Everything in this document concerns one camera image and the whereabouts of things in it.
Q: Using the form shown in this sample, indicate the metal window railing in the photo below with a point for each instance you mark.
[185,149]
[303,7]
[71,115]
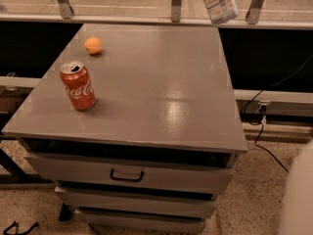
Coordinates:
[251,13]

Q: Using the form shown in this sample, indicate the grey drawer cabinet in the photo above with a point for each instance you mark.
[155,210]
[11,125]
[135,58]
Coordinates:
[165,105]

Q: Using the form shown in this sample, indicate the black drawer handle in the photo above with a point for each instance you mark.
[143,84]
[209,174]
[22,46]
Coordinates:
[117,175]

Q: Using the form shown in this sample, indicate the orange fruit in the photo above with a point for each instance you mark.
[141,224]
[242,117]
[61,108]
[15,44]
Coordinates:
[93,45]

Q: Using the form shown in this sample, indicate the red Coca-Cola can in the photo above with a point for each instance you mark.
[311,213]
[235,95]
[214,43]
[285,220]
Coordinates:
[78,86]

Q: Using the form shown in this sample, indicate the clear plastic water bottle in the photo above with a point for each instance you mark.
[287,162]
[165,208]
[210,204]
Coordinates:
[221,11]

